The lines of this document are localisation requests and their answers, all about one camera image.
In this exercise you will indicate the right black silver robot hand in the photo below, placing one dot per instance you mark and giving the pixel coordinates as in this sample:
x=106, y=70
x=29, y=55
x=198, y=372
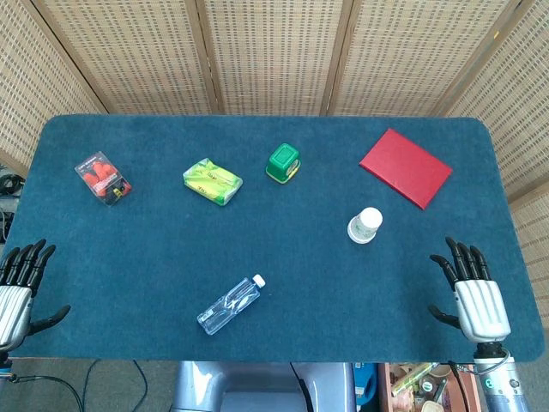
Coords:
x=482, y=304

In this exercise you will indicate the white paper cup green print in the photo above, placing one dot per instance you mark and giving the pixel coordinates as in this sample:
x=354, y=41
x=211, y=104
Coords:
x=352, y=235

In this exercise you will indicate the red flat notebook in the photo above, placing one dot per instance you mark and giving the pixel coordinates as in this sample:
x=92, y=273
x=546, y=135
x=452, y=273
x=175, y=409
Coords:
x=405, y=168

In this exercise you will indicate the woven rattan screen panel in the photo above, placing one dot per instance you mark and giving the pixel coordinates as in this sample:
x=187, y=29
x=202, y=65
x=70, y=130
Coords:
x=34, y=86
x=523, y=107
x=420, y=56
x=274, y=56
x=141, y=56

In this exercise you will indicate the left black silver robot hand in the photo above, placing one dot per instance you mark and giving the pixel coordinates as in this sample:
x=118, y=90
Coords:
x=15, y=300

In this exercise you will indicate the white plastic jar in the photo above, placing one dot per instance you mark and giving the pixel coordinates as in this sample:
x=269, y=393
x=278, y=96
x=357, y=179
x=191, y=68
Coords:
x=369, y=219

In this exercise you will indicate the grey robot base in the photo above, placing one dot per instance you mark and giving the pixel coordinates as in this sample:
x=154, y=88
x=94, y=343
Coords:
x=257, y=386

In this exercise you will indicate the clear plastic water bottle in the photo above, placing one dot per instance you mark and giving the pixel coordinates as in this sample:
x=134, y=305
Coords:
x=229, y=305

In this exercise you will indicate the blue felt table mat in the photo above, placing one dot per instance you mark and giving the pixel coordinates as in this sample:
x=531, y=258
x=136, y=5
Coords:
x=300, y=257

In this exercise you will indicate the red black blister package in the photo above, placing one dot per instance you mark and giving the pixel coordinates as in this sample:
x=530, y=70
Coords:
x=103, y=178

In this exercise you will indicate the green lidded plastic container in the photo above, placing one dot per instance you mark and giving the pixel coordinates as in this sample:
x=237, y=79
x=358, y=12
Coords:
x=283, y=161

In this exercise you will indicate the blue plastic item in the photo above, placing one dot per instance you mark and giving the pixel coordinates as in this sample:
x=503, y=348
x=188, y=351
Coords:
x=364, y=382

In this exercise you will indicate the orange box with clutter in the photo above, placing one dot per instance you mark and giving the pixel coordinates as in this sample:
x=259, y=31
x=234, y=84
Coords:
x=386, y=386

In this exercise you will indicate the green tissue pack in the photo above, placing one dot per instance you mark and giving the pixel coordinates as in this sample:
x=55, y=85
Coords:
x=212, y=182

